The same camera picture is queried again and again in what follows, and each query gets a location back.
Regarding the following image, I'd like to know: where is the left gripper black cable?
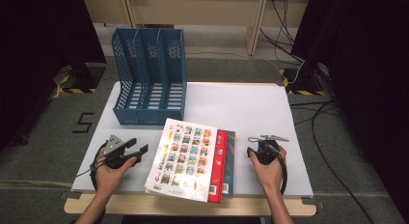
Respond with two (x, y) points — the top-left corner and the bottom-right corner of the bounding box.
(75, 141), (109, 191)

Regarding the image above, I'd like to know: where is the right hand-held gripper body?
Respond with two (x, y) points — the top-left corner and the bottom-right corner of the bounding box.
(248, 134), (289, 165)

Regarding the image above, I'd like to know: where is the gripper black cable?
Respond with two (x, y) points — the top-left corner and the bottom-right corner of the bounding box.
(75, 141), (109, 191)
(276, 153), (289, 196)

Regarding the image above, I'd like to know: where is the light wooden desk frame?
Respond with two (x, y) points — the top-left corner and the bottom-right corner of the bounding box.
(80, 0), (313, 57)

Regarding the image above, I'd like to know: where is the thick black power cable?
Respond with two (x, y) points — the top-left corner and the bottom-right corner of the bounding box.
(259, 27), (306, 64)

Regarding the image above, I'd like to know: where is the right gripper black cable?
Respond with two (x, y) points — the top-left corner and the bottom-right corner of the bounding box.
(276, 153), (289, 196)

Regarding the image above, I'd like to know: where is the teal illustrated book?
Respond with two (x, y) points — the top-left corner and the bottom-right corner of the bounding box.
(221, 130), (236, 199)

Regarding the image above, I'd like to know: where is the black curtain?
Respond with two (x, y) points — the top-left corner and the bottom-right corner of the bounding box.
(0, 0), (108, 153)
(289, 0), (409, 222)

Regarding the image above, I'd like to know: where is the short black floor cable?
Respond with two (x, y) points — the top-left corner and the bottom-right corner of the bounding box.
(288, 99), (336, 107)

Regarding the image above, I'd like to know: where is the person's right hand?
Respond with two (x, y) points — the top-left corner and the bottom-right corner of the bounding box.
(250, 146), (287, 194)

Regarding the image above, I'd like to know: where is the person's left hand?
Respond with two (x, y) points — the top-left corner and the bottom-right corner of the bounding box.
(95, 155), (139, 196)

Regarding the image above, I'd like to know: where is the blue plastic file rack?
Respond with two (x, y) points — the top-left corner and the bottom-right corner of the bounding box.
(110, 26), (188, 126)

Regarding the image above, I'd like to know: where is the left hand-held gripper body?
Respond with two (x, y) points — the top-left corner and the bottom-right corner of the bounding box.
(103, 134), (143, 170)

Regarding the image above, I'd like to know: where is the long black floor cable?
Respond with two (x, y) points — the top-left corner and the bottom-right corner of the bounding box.
(311, 99), (375, 224)

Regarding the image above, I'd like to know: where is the red book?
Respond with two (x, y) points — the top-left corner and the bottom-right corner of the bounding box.
(206, 129), (230, 205)

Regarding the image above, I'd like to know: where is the white book with picture grid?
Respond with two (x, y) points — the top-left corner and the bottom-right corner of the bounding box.
(144, 117), (219, 203)

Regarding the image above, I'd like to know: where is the black stand base hazard tape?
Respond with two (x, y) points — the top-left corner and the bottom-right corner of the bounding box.
(279, 63), (330, 97)
(60, 62), (107, 95)

